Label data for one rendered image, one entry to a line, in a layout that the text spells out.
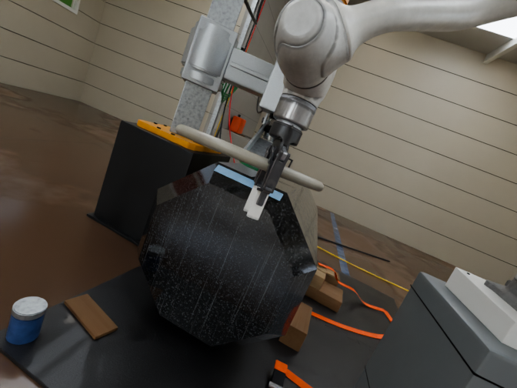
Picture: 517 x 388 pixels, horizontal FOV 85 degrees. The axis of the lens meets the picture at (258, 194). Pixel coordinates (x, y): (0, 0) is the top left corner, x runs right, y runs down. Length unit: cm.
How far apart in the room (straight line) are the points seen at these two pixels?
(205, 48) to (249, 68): 31
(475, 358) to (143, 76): 787
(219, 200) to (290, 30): 81
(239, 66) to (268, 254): 139
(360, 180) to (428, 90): 221
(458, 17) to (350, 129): 591
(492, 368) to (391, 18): 67
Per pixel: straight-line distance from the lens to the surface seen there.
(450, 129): 704
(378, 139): 665
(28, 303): 137
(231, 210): 117
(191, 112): 214
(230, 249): 121
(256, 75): 213
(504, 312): 87
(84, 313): 151
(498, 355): 78
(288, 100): 67
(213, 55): 210
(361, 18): 58
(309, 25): 50
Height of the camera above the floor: 101
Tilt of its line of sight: 11 degrees down
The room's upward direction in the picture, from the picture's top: 22 degrees clockwise
